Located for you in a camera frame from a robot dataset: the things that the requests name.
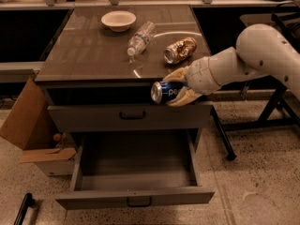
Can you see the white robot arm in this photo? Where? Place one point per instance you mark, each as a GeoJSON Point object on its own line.
{"type": "Point", "coordinates": [260, 50]}

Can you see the brown cardboard box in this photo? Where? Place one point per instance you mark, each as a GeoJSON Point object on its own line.
{"type": "Point", "coordinates": [30, 127]}

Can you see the small round wooden ball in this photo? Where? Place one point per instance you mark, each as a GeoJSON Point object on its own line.
{"type": "Point", "coordinates": [57, 137]}

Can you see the black bar on floor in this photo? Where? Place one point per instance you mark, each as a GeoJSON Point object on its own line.
{"type": "Point", "coordinates": [27, 202]}

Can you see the white paper bowl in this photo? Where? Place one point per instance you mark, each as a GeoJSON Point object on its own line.
{"type": "Point", "coordinates": [119, 20]}

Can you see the open grey middle drawer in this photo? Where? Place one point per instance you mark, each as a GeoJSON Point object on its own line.
{"type": "Point", "coordinates": [135, 169]}

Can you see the grey drawer cabinet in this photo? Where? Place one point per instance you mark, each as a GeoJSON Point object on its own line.
{"type": "Point", "coordinates": [89, 64]}

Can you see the grey upper drawer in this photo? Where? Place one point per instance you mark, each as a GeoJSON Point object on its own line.
{"type": "Point", "coordinates": [126, 117]}

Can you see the gold patterned can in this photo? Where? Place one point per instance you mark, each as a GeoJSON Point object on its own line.
{"type": "Point", "coordinates": [180, 50]}

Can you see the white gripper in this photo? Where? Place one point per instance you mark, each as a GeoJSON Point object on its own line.
{"type": "Point", "coordinates": [201, 75]}

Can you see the clear plastic water bottle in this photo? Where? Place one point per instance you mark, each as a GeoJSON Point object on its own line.
{"type": "Point", "coordinates": [141, 39]}

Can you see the blue pepsi can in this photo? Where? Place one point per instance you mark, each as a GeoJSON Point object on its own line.
{"type": "Point", "coordinates": [161, 92]}

